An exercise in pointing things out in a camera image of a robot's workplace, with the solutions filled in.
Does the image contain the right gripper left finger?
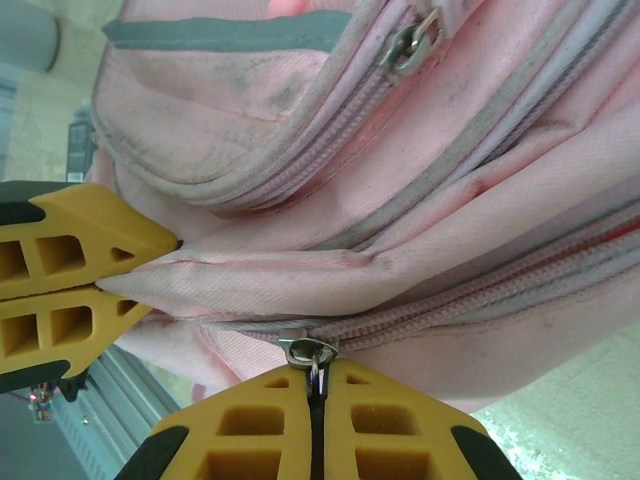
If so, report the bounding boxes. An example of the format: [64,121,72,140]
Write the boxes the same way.
[117,367,315,480]

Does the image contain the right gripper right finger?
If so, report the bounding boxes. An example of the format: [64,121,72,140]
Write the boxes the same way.
[322,359,514,480]

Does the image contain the pink school backpack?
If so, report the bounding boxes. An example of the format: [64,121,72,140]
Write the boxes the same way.
[85,0,640,416]

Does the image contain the aluminium rail frame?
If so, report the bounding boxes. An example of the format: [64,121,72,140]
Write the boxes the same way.
[49,344,174,480]

